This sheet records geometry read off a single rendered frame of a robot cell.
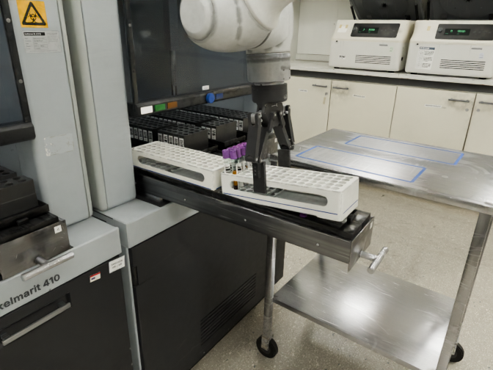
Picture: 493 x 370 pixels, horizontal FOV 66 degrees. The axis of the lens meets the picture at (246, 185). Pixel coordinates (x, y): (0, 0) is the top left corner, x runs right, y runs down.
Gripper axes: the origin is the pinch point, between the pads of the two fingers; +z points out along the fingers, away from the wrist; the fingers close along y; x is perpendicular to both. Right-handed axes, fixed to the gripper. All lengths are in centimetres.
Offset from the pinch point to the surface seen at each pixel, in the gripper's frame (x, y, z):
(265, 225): -1.8, -6.7, 9.1
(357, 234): -20.8, -2.6, 8.7
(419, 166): -22.3, 43.9, 7.1
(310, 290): 11, 41, 58
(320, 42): 122, 292, -33
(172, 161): 26.4, -5.0, -1.8
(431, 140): 5, 228, 41
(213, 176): 13.5, -4.7, 0.6
